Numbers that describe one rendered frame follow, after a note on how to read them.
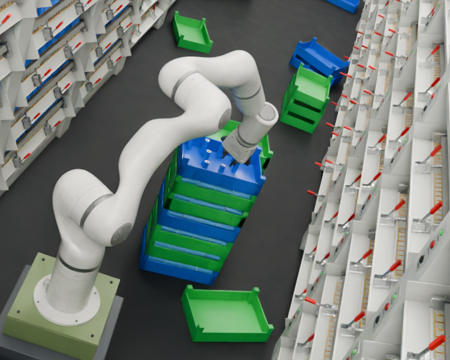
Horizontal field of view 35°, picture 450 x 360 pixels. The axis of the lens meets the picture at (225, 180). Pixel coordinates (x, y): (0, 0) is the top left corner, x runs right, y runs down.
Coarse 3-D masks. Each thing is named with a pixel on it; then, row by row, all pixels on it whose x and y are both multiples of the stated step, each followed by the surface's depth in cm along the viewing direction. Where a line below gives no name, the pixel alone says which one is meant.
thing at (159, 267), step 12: (144, 228) 290; (144, 240) 283; (144, 252) 274; (144, 264) 276; (156, 264) 276; (168, 264) 277; (180, 276) 281; (192, 276) 281; (204, 276) 281; (216, 276) 282
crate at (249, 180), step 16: (192, 160) 260; (208, 160) 263; (224, 160) 267; (256, 160) 269; (192, 176) 251; (208, 176) 251; (224, 176) 251; (240, 176) 262; (256, 176) 263; (256, 192) 256
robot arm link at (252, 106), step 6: (234, 96) 204; (252, 96) 202; (258, 96) 204; (264, 96) 211; (240, 102) 205; (246, 102) 204; (252, 102) 205; (258, 102) 207; (264, 102) 212; (240, 108) 210; (246, 108) 208; (252, 108) 208; (258, 108) 210; (246, 114) 213; (252, 114) 212
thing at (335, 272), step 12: (336, 264) 234; (336, 276) 236; (324, 288) 232; (336, 288) 231; (324, 300) 227; (336, 300) 226; (324, 324) 217; (324, 336) 213; (312, 348) 209; (324, 348) 209
